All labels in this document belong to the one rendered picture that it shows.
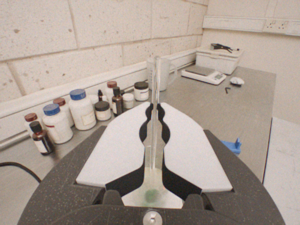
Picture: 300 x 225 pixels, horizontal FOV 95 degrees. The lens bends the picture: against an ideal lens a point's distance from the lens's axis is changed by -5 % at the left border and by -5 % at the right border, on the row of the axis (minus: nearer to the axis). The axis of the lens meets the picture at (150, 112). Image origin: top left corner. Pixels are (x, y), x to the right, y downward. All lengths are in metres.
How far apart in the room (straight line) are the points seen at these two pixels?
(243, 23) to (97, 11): 1.13
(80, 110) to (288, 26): 1.39
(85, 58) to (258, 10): 1.29
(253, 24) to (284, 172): 1.16
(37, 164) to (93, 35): 0.49
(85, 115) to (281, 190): 0.57
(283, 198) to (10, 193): 0.62
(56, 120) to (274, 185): 0.59
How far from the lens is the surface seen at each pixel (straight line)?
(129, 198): 0.27
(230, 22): 1.51
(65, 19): 0.64
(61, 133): 0.50
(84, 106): 0.50
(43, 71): 0.62
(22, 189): 0.46
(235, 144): 0.51
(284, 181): 0.51
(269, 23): 1.46
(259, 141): 0.60
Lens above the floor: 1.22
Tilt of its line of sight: 33 degrees down
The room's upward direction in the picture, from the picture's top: 1 degrees clockwise
